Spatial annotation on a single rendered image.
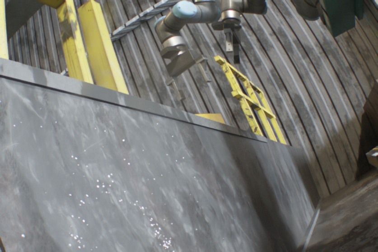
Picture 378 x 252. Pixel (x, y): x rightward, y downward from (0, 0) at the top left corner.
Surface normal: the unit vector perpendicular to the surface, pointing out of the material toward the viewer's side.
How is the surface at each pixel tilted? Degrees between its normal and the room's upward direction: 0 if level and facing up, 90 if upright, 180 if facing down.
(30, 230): 90
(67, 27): 90
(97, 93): 90
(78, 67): 90
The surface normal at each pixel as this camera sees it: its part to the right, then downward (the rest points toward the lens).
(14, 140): 0.85, -0.45
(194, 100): -0.35, -0.08
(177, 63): -0.57, 0.04
